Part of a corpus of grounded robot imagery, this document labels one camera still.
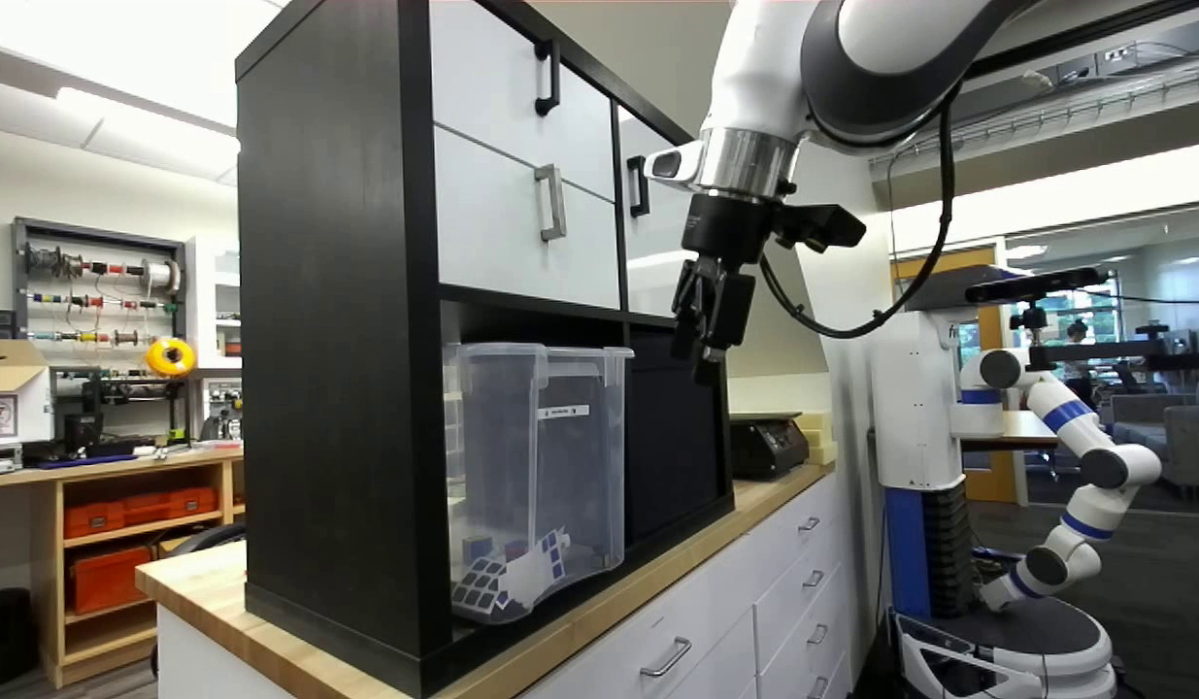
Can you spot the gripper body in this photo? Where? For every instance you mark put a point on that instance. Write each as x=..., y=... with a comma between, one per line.
x=725, y=228

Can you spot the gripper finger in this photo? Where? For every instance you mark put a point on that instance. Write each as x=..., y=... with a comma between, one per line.
x=689, y=311
x=733, y=311

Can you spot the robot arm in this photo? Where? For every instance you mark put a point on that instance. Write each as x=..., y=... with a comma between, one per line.
x=764, y=58

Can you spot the black fabric basket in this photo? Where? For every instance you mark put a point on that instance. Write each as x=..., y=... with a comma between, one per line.
x=677, y=437

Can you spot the black desktop device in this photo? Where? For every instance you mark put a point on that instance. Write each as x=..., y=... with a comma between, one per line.
x=766, y=445

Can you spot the stack of yellow foam pieces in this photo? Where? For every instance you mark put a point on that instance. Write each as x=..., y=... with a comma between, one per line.
x=820, y=437

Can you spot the white and blue mobile robot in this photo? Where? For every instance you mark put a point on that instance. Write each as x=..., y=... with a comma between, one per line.
x=915, y=408

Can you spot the clear plastic bin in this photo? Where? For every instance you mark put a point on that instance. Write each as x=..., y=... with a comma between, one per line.
x=536, y=466

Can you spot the white counter drawer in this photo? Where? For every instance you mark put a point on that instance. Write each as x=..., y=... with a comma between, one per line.
x=808, y=646
x=803, y=587
x=657, y=631
x=798, y=529

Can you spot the white and blue puzzle cube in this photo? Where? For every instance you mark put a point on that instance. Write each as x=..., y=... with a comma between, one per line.
x=552, y=555

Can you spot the small red puzzle cube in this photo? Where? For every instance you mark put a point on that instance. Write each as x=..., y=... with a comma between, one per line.
x=516, y=550

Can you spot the wooden table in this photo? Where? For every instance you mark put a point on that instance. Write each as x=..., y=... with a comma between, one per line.
x=1012, y=432

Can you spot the small blue puzzle cube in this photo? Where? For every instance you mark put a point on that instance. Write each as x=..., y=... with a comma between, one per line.
x=477, y=549

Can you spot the person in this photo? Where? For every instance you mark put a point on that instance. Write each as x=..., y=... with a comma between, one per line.
x=1078, y=340

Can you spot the black cube shelf cabinet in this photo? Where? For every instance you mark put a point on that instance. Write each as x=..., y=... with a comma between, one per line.
x=327, y=340

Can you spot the grey armchair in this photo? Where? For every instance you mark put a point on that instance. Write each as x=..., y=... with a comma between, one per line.
x=1177, y=432

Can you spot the yellow spool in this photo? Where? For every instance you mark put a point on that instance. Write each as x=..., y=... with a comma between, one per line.
x=170, y=356

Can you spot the row of orange tool cases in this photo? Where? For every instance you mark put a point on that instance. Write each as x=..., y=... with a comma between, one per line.
x=138, y=510

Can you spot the large orange tool case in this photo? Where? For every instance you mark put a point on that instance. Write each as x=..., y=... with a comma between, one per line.
x=109, y=578

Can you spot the wooden workbench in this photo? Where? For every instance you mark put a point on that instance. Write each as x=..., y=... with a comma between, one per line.
x=46, y=524

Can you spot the cardboard box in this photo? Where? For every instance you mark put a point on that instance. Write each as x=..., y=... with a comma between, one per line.
x=12, y=398

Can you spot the black bin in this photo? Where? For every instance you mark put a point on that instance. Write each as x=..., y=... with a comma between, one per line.
x=5, y=641

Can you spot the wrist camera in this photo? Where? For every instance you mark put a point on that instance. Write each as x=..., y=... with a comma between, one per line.
x=822, y=225

